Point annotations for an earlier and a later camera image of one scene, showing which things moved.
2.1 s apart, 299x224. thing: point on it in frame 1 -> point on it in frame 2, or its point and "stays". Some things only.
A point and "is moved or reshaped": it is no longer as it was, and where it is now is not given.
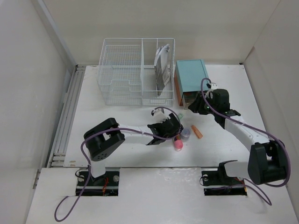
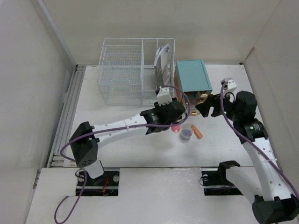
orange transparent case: (197, 131) stays
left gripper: (157, 125) -> (159, 108)
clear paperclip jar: (186, 134) stays
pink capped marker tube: (178, 144) is moved or reshaped
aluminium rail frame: (58, 159) stays
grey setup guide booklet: (162, 66) stays
